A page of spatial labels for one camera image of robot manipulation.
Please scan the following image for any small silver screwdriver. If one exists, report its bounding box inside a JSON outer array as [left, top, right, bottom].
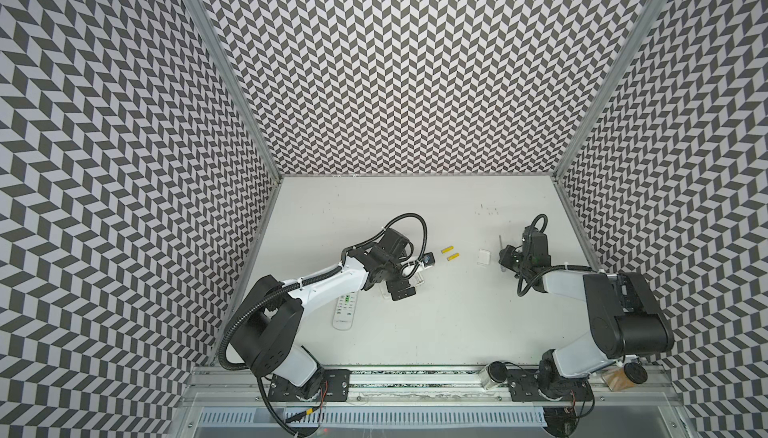
[[498, 235, 507, 273]]

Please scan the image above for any white battery cover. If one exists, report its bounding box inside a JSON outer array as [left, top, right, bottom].
[[477, 249, 491, 266]]

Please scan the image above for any white remote with green buttons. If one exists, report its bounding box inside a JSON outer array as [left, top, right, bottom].
[[332, 292, 358, 331]]

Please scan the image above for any white remote control handled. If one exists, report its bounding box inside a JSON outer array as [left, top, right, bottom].
[[378, 272, 424, 301]]

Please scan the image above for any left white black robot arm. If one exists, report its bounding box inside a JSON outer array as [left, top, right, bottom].
[[217, 228, 415, 399]]

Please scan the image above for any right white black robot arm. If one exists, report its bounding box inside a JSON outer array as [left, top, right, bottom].
[[499, 215, 674, 401]]

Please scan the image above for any middle cylinder black cap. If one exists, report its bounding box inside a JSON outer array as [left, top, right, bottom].
[[478, 361, 508, 390]]

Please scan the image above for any white ventilation grille strip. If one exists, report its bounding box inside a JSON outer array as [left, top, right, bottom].
[[198, 407, 546, 429]]

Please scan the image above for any right wooden cylinder black cap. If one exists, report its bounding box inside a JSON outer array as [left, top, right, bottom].
[[602, 362, 648, 392]]

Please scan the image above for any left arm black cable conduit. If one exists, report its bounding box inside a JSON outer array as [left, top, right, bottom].
[[217, 212, 429, 438]]

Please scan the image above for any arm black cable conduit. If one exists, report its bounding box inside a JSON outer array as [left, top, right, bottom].
[[217, 212, 429, 438], [515, 213, 595, 299]]

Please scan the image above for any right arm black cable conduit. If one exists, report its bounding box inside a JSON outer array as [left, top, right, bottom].
[[515, 213, 595, 299]]

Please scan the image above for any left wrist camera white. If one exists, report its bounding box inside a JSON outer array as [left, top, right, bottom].
[[413, 252, 436, 271]]

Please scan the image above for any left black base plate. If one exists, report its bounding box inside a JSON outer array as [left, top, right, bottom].
[[268, 368, 351, 402]]

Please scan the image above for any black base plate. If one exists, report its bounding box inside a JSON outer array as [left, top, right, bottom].
[[268, 368, 351, 402], [507, 368, 594, 403]]

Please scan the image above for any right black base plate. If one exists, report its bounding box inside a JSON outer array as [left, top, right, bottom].
[[507, 368, 594, 403]]

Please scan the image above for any aluminium mounting rail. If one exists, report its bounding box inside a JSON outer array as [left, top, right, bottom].
[[180, 365, 682, 407]]

